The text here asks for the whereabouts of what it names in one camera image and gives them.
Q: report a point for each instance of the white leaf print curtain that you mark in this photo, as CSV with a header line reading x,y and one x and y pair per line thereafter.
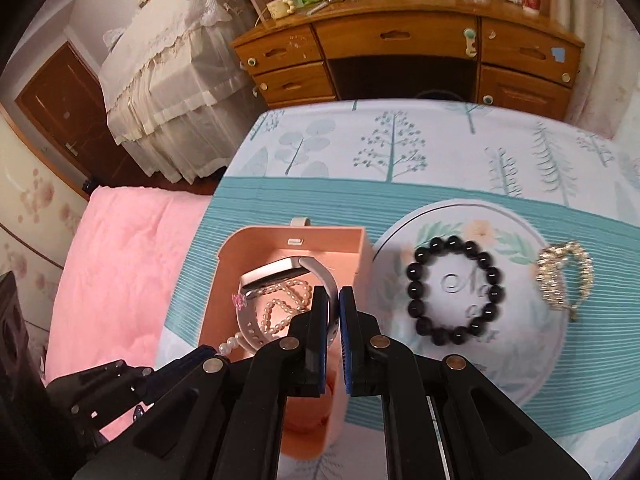
x,y
600,20

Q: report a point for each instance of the wide wooden desk drawer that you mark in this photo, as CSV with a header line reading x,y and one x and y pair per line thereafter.
x,y
395,35

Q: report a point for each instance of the pink blanket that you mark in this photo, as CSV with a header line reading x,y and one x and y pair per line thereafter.
x,y
125,270

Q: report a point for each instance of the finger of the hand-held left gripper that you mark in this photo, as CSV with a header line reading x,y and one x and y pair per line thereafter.
x,y
175,370
100,385

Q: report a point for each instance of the scuffed wooden desk drawer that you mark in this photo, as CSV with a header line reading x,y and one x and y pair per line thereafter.
x,y
280,50

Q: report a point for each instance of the pink rectangular box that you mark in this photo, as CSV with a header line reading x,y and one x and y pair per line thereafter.
x,y
350,240

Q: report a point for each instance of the wooden desk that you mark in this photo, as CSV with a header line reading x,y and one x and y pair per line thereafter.
x,y
400,5

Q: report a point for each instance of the small wooden desk drawer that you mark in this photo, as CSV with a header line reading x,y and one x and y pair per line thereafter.
x,y
295,85

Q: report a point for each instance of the round floral plate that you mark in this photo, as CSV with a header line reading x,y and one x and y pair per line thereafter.
x,y
520,360

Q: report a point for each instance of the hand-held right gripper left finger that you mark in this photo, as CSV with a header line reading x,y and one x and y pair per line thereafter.
x,y
322,345

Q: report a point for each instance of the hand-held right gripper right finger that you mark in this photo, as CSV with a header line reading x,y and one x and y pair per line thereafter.
x,y
347,345

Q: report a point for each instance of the brown wooden door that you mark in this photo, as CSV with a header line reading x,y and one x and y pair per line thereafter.
x,y
70,105

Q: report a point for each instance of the cloth-covered piano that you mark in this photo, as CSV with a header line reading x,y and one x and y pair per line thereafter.
x,y
165,60

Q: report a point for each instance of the wooden drawer with blue sticker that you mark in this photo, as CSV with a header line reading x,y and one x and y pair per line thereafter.
x,y
530,50

